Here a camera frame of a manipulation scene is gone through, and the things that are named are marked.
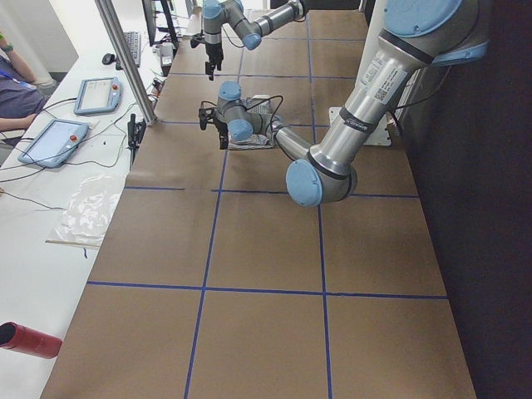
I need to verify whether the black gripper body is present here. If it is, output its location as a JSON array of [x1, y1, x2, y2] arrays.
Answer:
[[205, 42, 224, 65], [213, 116, 229, 141]]

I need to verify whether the navy white striped polo shirt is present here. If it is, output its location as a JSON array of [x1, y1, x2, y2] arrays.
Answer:
[[227, 95, 275, 150]]

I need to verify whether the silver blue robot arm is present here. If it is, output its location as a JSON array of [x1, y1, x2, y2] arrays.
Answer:
[[214, 1, 492, 206], [190, 0, 308, 81]]

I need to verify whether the black monitor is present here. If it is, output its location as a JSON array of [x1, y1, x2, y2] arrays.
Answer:
[[141, 0, 176, 46]]

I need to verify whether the black keyboard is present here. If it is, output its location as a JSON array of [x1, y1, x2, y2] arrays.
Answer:
[[123, 31, 141, 67]]

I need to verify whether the black clamp tool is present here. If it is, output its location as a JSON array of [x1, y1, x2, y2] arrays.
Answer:
[[127, 113, 146, 167]]

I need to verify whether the black computer mouse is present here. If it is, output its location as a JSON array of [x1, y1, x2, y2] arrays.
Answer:
[[101, 53, 116, 65]]

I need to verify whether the far teach pendant tablet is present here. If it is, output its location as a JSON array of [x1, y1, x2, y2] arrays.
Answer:
[[74, 76, 122, 116]]

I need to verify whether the teach pendant tablet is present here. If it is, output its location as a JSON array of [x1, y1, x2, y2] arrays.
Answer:
[[74, 76, 122, 116], [17, 119, 90, 168]]

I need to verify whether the clear plastic bag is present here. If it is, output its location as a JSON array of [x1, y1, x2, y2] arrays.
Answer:
[[46, 174, 126, 248]]

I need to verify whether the near teach pendant tablet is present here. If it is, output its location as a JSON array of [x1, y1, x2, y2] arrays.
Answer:
[[17, 119, 90, 168]]

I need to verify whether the seated person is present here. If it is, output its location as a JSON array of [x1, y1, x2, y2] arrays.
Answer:
[[1, 32, 47, 132]]

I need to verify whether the red cylinder bottle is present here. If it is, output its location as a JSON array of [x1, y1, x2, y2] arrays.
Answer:
[[1, 322, 62, 359]]

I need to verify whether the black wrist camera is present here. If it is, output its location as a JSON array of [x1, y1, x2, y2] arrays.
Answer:
[[190, 33, 205, 48], [198, 107, 215, 131]]

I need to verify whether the aluminium frame post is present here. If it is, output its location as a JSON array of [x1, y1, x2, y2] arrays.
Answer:
[[95, 0, 157, 126]]

